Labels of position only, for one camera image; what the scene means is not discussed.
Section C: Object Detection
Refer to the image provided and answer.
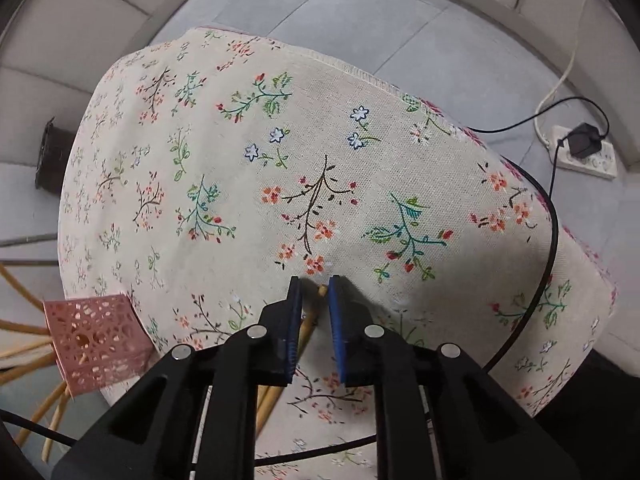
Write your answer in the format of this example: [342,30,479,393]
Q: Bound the black power adapter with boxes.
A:
[567,122,602,159]

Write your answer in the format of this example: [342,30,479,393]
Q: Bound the black cable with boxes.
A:
[254,96,612,467]

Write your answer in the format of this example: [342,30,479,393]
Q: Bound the floral tablecloth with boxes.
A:
[56,26,618,480]

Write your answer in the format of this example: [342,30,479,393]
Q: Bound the mop with blue head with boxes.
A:
[0,233,58,268]

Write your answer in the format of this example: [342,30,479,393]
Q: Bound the pink perforated utensil holder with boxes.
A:
[43,295,154,396]

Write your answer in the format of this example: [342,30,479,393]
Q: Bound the white kitchen cabinets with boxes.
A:
[1,0,639,169]

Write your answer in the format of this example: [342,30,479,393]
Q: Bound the black trash bin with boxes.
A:
[35,118,75,196]

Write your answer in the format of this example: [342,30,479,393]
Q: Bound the white cable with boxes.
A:
[531,0,599,149]

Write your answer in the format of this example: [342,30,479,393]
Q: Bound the white power strip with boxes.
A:
[546,123,620,181]

